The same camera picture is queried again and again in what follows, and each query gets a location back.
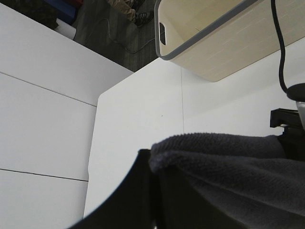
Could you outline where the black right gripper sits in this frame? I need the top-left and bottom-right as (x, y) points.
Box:
(270, 108), (305, 161)

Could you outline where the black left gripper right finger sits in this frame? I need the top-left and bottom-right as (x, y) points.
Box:
(156, 167), (246, 229)

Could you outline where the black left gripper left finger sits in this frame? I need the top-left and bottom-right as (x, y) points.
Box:
(71, 149), (157, 229)

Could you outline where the dark navy towel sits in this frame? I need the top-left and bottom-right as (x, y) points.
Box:
(149, 133), (305, 229)

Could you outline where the beige bin with grey rim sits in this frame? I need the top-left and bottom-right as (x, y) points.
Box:
(154, 0), (305, 83)

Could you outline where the person's shoe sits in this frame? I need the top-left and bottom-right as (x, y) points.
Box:
(134, 11), (154, 28)

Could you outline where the person's khaki trouser leg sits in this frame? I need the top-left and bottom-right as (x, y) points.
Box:
(106, 0), (136, 22)

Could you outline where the blue box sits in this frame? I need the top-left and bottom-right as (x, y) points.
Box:
(58, 0), (83, 24)

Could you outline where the black cable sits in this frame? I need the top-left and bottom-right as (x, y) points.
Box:
(271, 0), (305, 100)

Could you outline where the grey floor cable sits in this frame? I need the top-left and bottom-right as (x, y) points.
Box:
(104, 18), (155, 54)

